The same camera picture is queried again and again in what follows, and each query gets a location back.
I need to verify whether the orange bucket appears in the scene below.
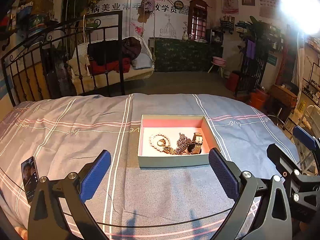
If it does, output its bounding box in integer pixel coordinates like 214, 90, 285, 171
248, 89, 269, 110

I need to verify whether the grey striped bed cover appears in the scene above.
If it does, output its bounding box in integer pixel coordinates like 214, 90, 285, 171
1, 94, 299, 239

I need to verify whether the red blanket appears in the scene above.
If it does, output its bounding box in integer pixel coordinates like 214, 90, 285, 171
88, 58, 131, 75

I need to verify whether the black smartphone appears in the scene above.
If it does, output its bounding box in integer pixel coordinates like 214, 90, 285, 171
21, 156, 39, 204

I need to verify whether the black cable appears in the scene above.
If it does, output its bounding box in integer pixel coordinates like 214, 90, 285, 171
0, 167, 226, 229

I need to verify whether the black iron bed frame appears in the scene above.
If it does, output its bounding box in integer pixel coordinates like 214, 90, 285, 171
1, 10, 125, 107

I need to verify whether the dark maroon bag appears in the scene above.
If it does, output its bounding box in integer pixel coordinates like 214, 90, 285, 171
121, 37, 142, 61

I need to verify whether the pink stool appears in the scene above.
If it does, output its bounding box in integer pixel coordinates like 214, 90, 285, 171
208, 56, 226, 77

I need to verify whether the green floral covered table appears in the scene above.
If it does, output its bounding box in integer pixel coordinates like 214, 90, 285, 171
148, 37, 223, 72

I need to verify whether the gold leather strap watch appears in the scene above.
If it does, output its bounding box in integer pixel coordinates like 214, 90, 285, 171
187, 132, 203, 155

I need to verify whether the light blue pillow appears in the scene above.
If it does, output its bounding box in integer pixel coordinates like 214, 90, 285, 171
132, 53, 152, 70

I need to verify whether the pale green jewelry box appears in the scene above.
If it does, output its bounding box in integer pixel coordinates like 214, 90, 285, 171
138, 114, 220, 168

